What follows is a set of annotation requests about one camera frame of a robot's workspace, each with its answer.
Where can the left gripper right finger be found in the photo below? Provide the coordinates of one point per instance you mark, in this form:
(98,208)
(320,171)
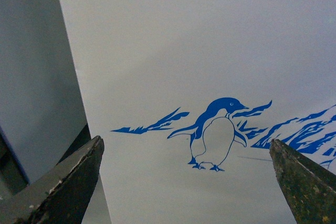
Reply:
(309,189)

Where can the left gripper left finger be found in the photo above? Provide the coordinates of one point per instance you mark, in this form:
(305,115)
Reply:
(62,195)

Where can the white blue chest freezer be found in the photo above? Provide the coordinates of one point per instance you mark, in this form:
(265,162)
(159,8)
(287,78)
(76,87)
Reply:
(188,94)

